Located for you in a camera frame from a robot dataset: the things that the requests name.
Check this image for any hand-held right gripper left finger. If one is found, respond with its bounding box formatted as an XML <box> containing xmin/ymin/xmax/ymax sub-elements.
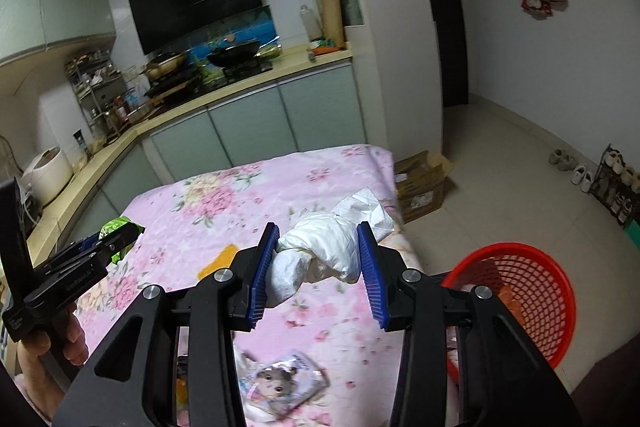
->
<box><xmin>52</xmin><ymin>222</ymin><xmax>281</xmax><ymax>427</ymax></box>

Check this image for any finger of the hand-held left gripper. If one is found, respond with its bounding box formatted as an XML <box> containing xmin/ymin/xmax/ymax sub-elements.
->
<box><xmin>82</xmin><ymin>227</ymin><xmax>142</xmax><ymax>267</ymax></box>
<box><xmin>37</xmin><ymin>234</ymin><xmax>107</xmax><ymax>274</ymax></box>

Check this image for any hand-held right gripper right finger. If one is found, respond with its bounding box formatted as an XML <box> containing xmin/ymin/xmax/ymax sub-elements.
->
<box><xmin>356</xmin><ymin>221</ymin><xmax>583</xmax><ymax>427</ymax></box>

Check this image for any green snack packet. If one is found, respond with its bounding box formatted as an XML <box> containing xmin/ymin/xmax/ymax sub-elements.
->
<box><xmin>97</xmin><ymin>217</ymin><xmax>146</xmax><ymax>266</ymax></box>

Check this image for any yellow foam fruit net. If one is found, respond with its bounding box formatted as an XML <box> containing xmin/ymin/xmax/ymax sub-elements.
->
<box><xmin>197</xmin><ymin>244</ymin><xmax>239</xmax><ymax>281</ymax></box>

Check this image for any white plastic bag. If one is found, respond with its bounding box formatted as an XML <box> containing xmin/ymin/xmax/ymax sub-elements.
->
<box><xmin>267</xmin><ymin>214</ymin><xmax>367</xmax><ymax>309</ymax></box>

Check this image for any white tissue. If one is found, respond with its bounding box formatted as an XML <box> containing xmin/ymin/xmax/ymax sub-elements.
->
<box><xmin>334</xmin><ymin>188</ymin><xmax>397</xmax><ymax>242</ymax></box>

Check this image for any cartoon printed snack packet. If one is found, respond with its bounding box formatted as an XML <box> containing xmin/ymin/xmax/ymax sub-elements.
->
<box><xmin>240</xmin><ymin>349</ymin><xmax>329</xmax><ymax>421</ymax></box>

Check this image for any orange wrapper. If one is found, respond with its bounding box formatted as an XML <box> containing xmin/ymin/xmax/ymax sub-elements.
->
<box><xmin>497</xmin><ymin>284</ymin><xmax>527</xmax><ymax>329</ymax></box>

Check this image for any red plastic mesh basket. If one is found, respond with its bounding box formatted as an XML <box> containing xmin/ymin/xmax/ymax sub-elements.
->
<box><xmin>442</xmin><ymin>244</ymin><xmax>577</xmax><ymax>383</ymax></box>

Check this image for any person's left hand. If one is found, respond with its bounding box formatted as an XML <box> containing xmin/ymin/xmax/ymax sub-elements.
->
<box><xmin>15</xmin><ymin>299</ymin><xmax>92</xmax><ymax>425</ymax></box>

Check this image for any white rice cooker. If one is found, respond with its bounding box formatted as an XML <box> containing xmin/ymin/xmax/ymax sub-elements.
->
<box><xmin>22</xmin><ymin>147</ymin><xmax>74</xmax><ymax>208</ymax></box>

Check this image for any pink floral quilt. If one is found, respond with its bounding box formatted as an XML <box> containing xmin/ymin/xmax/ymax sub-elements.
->
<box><xmin>15</xmin><ymin>144</ymin><xmax>426</xmax><ymax>427</ymax></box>

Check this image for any cardboard box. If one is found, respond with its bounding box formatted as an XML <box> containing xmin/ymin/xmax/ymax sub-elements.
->
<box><xmin>394</xmin><ymin>150</ymin><xmax>455</xmax><ymax>224</ymax></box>

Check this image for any metal spice rack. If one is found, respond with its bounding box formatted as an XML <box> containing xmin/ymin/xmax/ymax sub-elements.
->
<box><xmin>65</xmin><ymin>51</ymin><xmax>136</xmax><ymax>142</ymax></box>

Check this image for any golden frying pan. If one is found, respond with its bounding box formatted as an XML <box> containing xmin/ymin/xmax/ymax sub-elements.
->
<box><xmin>145</xmin><ymin>52</ymin><xmax>191</xmax><ymax>80</ymax></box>

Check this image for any black gas stove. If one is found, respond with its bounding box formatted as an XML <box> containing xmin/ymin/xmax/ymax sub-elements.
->
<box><xmin>145</xmin><ymin>59</ymin><xmax>274</xmax><ymax>98</ymax></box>

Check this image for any black wok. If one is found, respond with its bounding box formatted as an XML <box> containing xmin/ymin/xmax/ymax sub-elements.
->
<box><xmin>206</xmin><ymin>39</ymin><xmax>262</xmax><ymax>68</ymax></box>

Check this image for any black shoe rack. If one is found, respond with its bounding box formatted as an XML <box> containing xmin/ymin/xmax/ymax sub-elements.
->
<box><xmin>587</xmin><ymin>144</ymin><xmax>640</xmax><ymax>228</ymax></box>

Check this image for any pale green upper cabinet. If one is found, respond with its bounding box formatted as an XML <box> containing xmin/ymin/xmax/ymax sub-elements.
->
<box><xmin>0</xmin><ymin>0</ymin><xmax>118</xmax><ymax>62</ymax></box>

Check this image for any clear plastic bottle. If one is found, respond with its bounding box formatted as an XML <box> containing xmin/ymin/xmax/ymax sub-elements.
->
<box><xmin>299</xmin><ymin>5</ymin><xmax>321</xmax><ymax>42</ymax></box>

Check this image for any wooden cutting board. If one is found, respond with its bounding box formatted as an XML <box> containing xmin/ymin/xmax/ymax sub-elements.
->
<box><xmin>320</xmin><ymin>0</ymin><xmax>346</xmax><ymax>50</ymax></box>

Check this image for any group of shoes in rack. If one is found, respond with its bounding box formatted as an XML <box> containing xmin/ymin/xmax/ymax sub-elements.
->
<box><xmin>592</xmin><ymin>149</ymin><xmax>640</xmax><ymax>223</ymax></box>

